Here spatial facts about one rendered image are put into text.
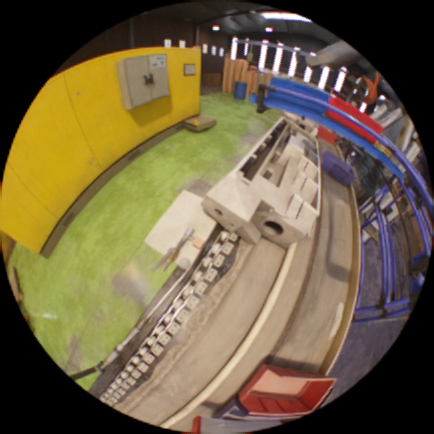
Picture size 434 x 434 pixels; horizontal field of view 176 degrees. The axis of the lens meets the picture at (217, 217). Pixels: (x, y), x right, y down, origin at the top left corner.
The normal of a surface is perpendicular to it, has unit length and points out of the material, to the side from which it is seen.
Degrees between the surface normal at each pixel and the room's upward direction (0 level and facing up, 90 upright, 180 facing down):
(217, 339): 0
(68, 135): 90
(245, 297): 0
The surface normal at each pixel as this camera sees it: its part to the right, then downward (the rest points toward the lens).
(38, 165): 0.85, 0.47
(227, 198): -0.15, 0.09
